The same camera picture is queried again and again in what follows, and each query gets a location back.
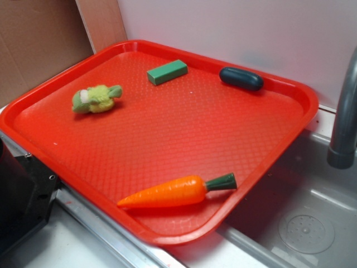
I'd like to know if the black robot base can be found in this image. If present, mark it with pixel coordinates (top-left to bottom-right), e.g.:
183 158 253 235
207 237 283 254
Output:
1 141 59 256

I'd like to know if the orange plastic toy carrot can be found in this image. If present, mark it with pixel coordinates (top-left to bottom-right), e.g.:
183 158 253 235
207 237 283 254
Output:
117 173 238 208

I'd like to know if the red plastic tray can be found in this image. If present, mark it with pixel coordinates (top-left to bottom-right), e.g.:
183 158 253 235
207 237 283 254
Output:
1 40 319 246

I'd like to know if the green rectangular block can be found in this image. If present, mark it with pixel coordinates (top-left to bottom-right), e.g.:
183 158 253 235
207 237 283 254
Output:
147 60 188 85

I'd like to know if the dark blue oval capsule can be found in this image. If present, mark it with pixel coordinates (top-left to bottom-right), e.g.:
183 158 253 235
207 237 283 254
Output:
219 67 264 91

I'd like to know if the green plush toy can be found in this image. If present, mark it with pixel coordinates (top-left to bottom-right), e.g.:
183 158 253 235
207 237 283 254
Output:
72 85 123 114

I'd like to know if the grey toy sink basin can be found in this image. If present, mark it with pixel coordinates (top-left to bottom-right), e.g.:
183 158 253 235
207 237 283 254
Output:
170 131 356 267

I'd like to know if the grey faucet spout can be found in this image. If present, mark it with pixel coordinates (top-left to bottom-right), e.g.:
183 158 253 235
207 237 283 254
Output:
327 51 356 169

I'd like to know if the brown cardboard panel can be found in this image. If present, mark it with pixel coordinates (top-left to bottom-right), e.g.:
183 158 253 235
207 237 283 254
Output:
1 1 127 107

